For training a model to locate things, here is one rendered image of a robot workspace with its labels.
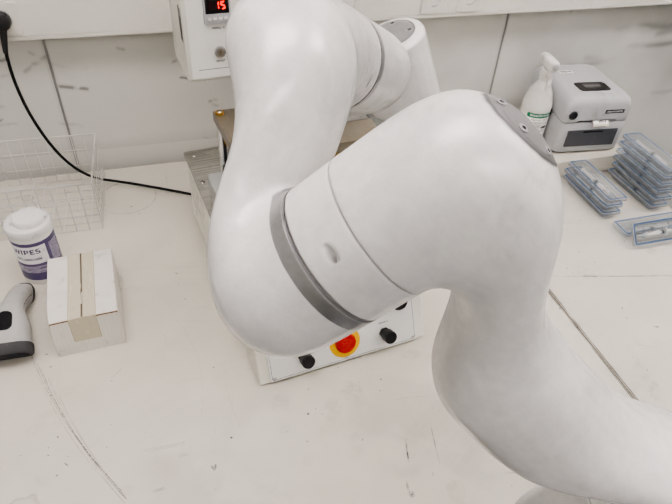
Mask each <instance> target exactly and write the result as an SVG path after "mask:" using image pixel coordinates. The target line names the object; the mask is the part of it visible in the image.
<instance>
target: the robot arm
mask: <svg viewBox="0 0 672 504"><path fill-rule="evenodd" d="M225 44H226V53H227V60H228V65H229V70H230V74H231V79H232V84H233V90H234V97H235V121H234V132H233V139H232V144H231V147H230V151H229V155H228V159H227V162H226V165H225V168H224V171H223V174H222V177H221V181H220V184H219V187H218V190H217V193H216V197H215V201H214V205H213V208H212V213H211V217H210V223H209V229H208V238H207V272H208V280H209V286H210V291H211V295H212V298H213V301H214V304H215V307H216V309H217V312H218V314H219V316H220V318H221V319H222V321H223V322H224V324H225V326H226V327H227V328H228V329H229V331H230V332H231V333H232V334H233V335H234V336H235V337H236V338H237V339H238V340H240V341H241V342H242V343H243V344H244V345H246V346H248V347H249V348H251V349H253V350H255V351H257V352H259V353H262V354H265V355H268V356H272V357H279V358H293V357H299V356H304V355H308V354H311V353H314V352H317V351H319V350H322V349H324V348H326V347H328V346H330V345H332V344H334V343H336V342H338V341H340V340H341V339H343V338H345V337H347V336H349V335H351V334H352V333H354V332H356V331H358V330H359V329H361V328H363V327H364V326H366V325H368V324H370V323H371V322H373V321H375V320H377V319H378V318H380V317H382V316H384V315H385V314H387V313H389V312H391V311H392V310H394V309H396V308H397V307H399V306H401V305H403V304H404V303H406V302H408V301H409V300H411V299H413V298H415V297H416V296H418V295H420V294H422V293H424V292H426V291H428V290H431V289H440V288H441V289H447V290H450V291H451V293H450V297H449V300H448V303H447V306H446V309H445V311H444V314H443V317H442V319H441V322H440V324H439V327H438V330H437V333H436V336H435V340H434V344H433V348H432V356H431V367H432V375H433V381H434V386H435V389H436V391H437V394H438V396H439V398H440V400H441V402H442V404H443V406H444V407H445V409H446V410H447V412H448V413H449V414H450V415H451V417H452V418H453V419H454V420H455V421H456V422H457V423H458V424H459V425H460V426H461V427H462V428H463V429H464V430H465V431H466V432H467V433H468V434H469V435H470V436H471V437H472V438H473V439H474V440H475V441H476V442H477V443H478V444H479V445H480V446H481V447H482V448H484V449H485V450H486V451H487V452H488V453H489V454H490V455H492V456H493V457H494V458H495V459H497V460H498V461H499V462H500V463H501V464H503V465H504V466H506V467H507V468H508V469H510V470H511V471H513V472H514V473H516V474H517V475H519V476H521V477H522V478H524V479H526V480H528V481H530V482H532V483H535V484H537V486H535V487H534V488H532V489H531V490H529V491H528V492H526V493H525V494H524V495H522V496H521V497H520V498H519V499H518V500H517V501H516V502H515V504H672V411H670V410H667V409H664V408H661V407H658V406H655V405H652V404H648V403H645V402H642V401H638V400H635V399H632V398H629V397H626V396H624V395H622V394H620V393H618V392H616V391H615V390H613V389H612V388H610V387H609V386H608V385H606V384H605V383H604V382H603V381H602V380H600V379H599V378H598V377H597V376H596V375H595V374H594V373H593V372H592V371H591V369H590V368H589V367H588V366H587V365H586V363H585V362H584V361H583V360H582V359H581V358H580V356H579V355H578V354H577V353H576V351H575V350H574V349H573V348H572V346H571V345H570V344H569V343H568V341H567V340H566V339H565V338H564V336H563V335H562V334H561V332H560V331H559V330H558V329H557V327H556V326H555V325H554V323H553V322H552V320H551V319H550V317H549V316H548V314H547V312H546V309H545V308H546V301H547V296H548V291H549V285H550V281H551V278H552V274H553V271H554V267H555V263H556V260H557V256H558V252H559V248H560V243H561V238H562V232H563V221H564V197H563V190H562V184H561V177H560V174H559V170H558V167H557V163H556V161H555V159H554V156H553V154H552V149H551V147H550V145H549V144H548V143H547V142H546V140H545V138H544V137H543V136H542V135H541V133H540V132H539V131H538V130H537V128H536V127H535V126H534V125H533V123H532V122H531V121H530V120H529V118H528V117H527V116H525V115H524V114H523V113H522V112H521V111H520V110H519V109H517V108H516V107H514V106H513V105H511V104H510V102H509V101H507V100H505V99H504V98H501V99H500V98H498V97H496V96H493V95H490V94H487V93H484V92H480V91H474V90H458V89H457V90H450V91H444V92H441V93H440V89H439V84H438V80H437V76H436V72H435V68H434V64H433V59H432V55H431V51H430V47H429V43H428V39H427V34H426V30H425V27H424V25H423V24H422V23H421V22H420V21H418V20H415V19H411V18H399V19H393V20H390V21H387V22H384V23H382V24H380V25H378V24H377V23H375V22H374V21H372V20H371V19H369V18H368V17H366V16H365V15H363V14H361V13H360V12H358V11H357V10H355V9H354V8H352V7H350V6H349V5H347V4H345V3H344V2H342V1H340V0H239V1H238V2H237V4H236V5H235V7H234V8H233V10H232V12H231V14H230V16H229V19H228V23H227V28H226V42H225ZM369 118H378V119H380V120H382V121H383V123H382V124H380V125H379V126H377V127H376V128H375V129H373V130H372V131H370V132H369V133H367V134H366V135H365V136H363V137H362V138H360V139H359V140H358V141H356V142H355V143H354V144H352V145H351V146H349V147H348V148H347V149H345V150H344V151H342V152H341V153H340V154H338V155H337V156H336V157H335V154H336V152H337V149H338V146H339V143H340V140H341V137H342V134H343V131H344V128H345V125H346V122H351V121H357V120H363V119H369Z"/></svg>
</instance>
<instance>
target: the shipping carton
mask: <svg viewBox="0 0 672 504"><path fill-rule="evenodd" d="M47 319H48V325H49V330H50V334H51V337H52V340H53V342H54V345H55V347H56V350H57V352H58V355H59V357H61V356H66V355H70V354H75V353H80V352H84V351H89V350H93V349H98V348H103V347H107V346H112V345H116V344H121V343H126V332H125V323H124V314H123V305H122V297H121V289H120V283H119V278H118V273H117V269H116V265H115V261H114V257H113V253H112V250H111V249H105V250H99V251H91V252H85V253H80V254H74V255H68V256H64V257H59V258H53V259H48V260H47Z"/></svg>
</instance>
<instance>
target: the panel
mask: <svg viewBox="0 0 672 504"><path fill-rule="evenodd" d="M385 327H387V328H388V329H391V330H393V331H394V332H395V333H396V334H397V339H396V341H395V342H394V343H392V344H388V343H386V342H385V341H384V340H383V339H382V337H381V336H380V334H379V333H380V330H381V328H385ZM352 334H353V335H354V337H355V339H356V345H355V347H354V349H353V350H352V351H350V352H348V353H341V352H339V351H338V350H337V349H336V347H335V343H334V344H332V345H330V346H328V347H326V348H324V349H322V350H319V351H317V352H314V353H311V355H312V356H313V357H314V358H315V365H314V366H313V367H312V368H310V369H305V368H304V367H303V366H302V365H301V363H300V361H299V359H298V357H293V358H279V357H272V356H268V355H266V358H267V363H268V369H269V375H270V381H271V383H273V382H276V381H279V380H282V379H286V378H289V377H292V376H295V375H299V374H302V373H305V372H309V371H312V370H315V369H318V368H322V367H325V366H328V365H332V364H335V363H338V362H341V361H345V360H348V359H351V358H354V357H358V356H361V355H364V354H368V353H371V352H374V351H377V350H381V349H384V348H387V347H391V346H394V345H397V344H400V343H404V342H407V341H410V340H413V339H416V330H415V318H414V307H413V299H411V300H409V301H408V302H407V305H406V307H405V308H404V309H402V310H398V309H394V310H392V311H391V312H389V313H387V314H385V315H384V316H382V317H380V318H378V319H377V320H375V321H373V322H371V323H370V324H368V325H366V326H364V327H363V328H361V329H359V330H358V331H356V332H354V333H352Z"/></svg>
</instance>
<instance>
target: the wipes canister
mask: <svg viewBox="0 0 672 504"><path fill-rule="evenodd" d="M3 229H4V231H5V234H6V236H7V237H8V239H9V241H10V243H11V246H12V248H13V251H14V253H15V256H16V258H17V261H18V263H19V266H20V268H21V271H22V273H23V275H24V277H25V279H26V280H27V281H28V282H30V283H33V284H46V283H47V260H48V259H53V258H59V257H63V255H62V252H61V249H60V246H59V243H58V240H57V237H56V234H55V231H54V229H53V226H52V219H51V216H50V214H49V213H48V212H47V211H45V210H43V209H40V208H35V207H28V208H23V209H20V210H18V211H16V212H14V213H12V214H11V215H9V216H8V217H7V218H6V219H5V220H4V222H3Z"/></svg>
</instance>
